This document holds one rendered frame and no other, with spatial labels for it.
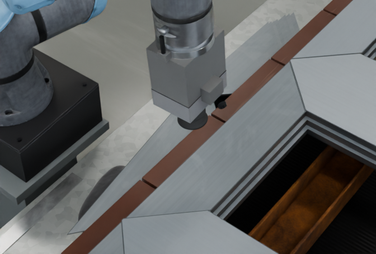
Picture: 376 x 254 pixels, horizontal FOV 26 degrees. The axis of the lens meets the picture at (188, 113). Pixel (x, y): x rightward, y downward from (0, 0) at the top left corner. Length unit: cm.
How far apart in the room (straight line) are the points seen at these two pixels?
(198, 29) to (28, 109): 54
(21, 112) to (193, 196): 38
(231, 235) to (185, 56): 30
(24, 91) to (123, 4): 155
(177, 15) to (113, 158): 58
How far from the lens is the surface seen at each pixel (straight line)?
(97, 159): 150
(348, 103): 138
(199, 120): 113
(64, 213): 143
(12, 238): 141
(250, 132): 131
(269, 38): 169
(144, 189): 126
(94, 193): 142
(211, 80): 107
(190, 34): 99
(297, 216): 142
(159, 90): 107
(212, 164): 126
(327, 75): 142
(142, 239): 117
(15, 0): 96
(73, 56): 275
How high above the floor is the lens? 180
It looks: 45 degrees down
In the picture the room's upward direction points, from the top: straight up
